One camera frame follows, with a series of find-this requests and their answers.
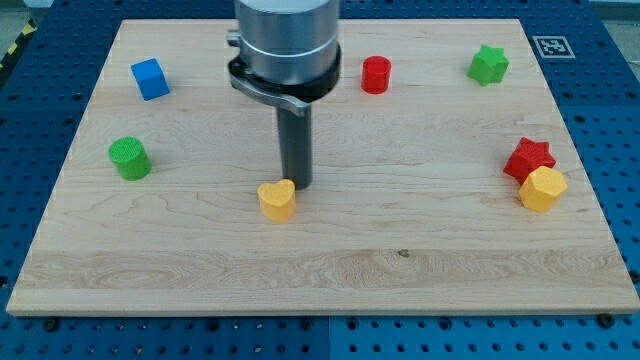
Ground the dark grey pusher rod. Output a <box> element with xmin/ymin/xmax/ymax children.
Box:
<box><xmin>276</xmin><ymin>108</ymin><xmax>313</xmax><ymax>190</ymax></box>

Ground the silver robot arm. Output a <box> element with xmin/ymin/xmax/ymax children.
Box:
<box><xmin>227</xmin><ymin>0</ymin><xmax>342</xmax><ymax>190</ymax></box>

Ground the yellow heart block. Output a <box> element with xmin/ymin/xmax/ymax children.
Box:
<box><xmin>257</xmin><ymin>179</ymin><xmax>296</xmax><ymax>223</ymax></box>

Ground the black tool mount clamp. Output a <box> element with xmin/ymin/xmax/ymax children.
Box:
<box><xmin>227</xmin><ymin>29</ymin><xmax>341</xmax><ymax>116</ymax></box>

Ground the green star block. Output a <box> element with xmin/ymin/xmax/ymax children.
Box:
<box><xmin>467</xmin><ymin>44</ymin><xmax>510</xmax><ymax>86</ymax></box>

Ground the white fiducial marker tag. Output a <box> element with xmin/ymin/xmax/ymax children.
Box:
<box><xmin>533</xmin><ymin>35</ymin><xmax>575</xmax><ymax>59</ymax></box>

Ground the yellow hexagon block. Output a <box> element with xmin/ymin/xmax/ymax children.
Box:
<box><xmin>519</xmin><ymin>166</ymin><xmax>568</xmax><ymax>213</ymax></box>

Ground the red star block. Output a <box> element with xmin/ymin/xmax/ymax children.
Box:
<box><xmin>503</xmin><ymin>137</ymin><xmax>556</xmax><ymax>185</ymax></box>

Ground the red cylinder block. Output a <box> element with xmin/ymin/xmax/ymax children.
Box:
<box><xmin>361</xmin><ymin>55</ymin><xmax>392</xmax><ymax>94</ymax></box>

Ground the wooden board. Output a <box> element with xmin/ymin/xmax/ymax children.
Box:
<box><xmin>7</xmin><ymin>19</ymin><xmax>639</xmax><ymax>317</ymax></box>

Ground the blue cube block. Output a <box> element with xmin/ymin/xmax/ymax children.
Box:
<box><xmin>130</xmin><ymin>58</ymin><xmax>170</xmax><ymax>101</ymax></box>

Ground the green cylinder block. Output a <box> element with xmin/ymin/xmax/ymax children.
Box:
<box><xmin>108</xmin><ymin>136</ymin><xmax>152</xmax><ymax>181</ymax></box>

